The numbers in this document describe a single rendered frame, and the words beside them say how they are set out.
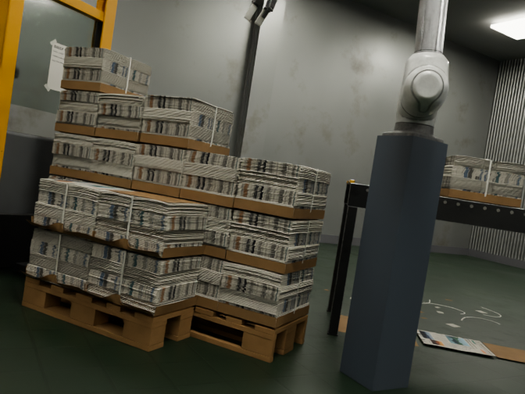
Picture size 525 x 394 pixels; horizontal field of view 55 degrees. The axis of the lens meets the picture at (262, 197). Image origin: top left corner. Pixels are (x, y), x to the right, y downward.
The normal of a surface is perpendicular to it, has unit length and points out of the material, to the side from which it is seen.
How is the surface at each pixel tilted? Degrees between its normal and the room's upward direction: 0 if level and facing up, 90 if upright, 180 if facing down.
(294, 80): 90
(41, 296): 90
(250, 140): 90
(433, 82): 96
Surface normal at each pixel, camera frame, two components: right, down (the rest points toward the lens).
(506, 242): -0.85, -0.11
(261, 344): -0.45, -0.04
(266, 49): 0.50, 0.11
